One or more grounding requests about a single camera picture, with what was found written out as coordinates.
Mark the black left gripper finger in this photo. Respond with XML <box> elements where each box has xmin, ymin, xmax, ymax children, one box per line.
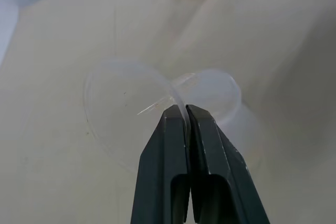
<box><xmin>130</xmin><ymin>104</ymin><xmax>191</xmax><ymax>224</ymax></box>
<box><xmin>185</xmin><ymin>104</ymin><xmax>271</xmax><ymax>224</ymax></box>

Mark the clear plastic funnel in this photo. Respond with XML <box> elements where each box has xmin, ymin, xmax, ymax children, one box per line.
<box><xmin>83</xmin><ymin>59</ymin><xmax>200</xmax><ymax>175</ymax></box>

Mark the translucent plastic cup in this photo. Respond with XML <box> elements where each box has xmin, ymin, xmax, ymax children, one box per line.
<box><xmin>175</xmin><ymin>68</ymin><xmax>263</xmax><ymax>166</ymax></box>

